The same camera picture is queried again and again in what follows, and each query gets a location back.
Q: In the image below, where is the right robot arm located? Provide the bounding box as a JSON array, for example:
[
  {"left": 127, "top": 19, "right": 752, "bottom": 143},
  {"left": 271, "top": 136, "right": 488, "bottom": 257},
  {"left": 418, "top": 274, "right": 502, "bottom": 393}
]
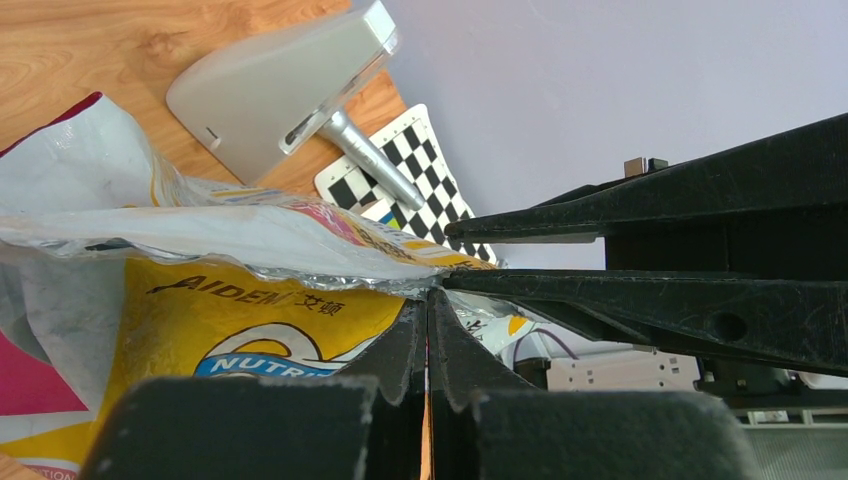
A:
[{"left": 445, "top": 115, "right": 847, "bottom": 424}]

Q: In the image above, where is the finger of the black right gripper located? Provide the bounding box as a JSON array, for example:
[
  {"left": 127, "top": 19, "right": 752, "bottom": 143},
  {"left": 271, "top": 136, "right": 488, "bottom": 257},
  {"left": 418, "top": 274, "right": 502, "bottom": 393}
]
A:
[
  {"left": 444, "top": 114, "right": 847, "bottom": 244},
  {"left": 443, "top": 270, "right": 847, "bottom": 375}
]

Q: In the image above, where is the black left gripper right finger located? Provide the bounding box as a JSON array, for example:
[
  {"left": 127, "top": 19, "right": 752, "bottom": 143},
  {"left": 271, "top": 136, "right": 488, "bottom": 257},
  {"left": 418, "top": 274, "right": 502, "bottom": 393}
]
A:
[{"left": 427, "top": 290, "right": 761, "bottom": 479}]

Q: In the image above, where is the pet food bag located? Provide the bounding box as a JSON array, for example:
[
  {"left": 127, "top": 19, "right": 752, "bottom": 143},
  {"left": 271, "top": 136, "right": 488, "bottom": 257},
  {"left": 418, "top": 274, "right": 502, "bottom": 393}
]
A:
[{"left": 1, "top": 93, "right": 494, "bottom": 479}]

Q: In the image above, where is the white metronome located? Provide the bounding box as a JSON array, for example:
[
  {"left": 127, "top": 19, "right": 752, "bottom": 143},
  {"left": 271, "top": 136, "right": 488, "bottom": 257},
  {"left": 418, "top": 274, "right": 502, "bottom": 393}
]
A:
[{"left": 166, "top": 1, "right": 399, "bottom": 185}]

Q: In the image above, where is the checkerboard mat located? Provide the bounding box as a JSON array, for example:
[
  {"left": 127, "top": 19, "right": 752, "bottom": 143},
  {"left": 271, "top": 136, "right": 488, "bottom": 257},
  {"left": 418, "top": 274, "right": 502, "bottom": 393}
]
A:
[{"left": 314, "top": 104, "right": 498, "bottom": 264}]

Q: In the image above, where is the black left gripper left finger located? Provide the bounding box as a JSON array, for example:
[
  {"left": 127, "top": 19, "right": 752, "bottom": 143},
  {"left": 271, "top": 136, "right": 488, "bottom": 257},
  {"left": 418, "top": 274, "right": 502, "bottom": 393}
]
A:
[{"left": 80, "top": 300, "right": 426, "bottom": 479}]

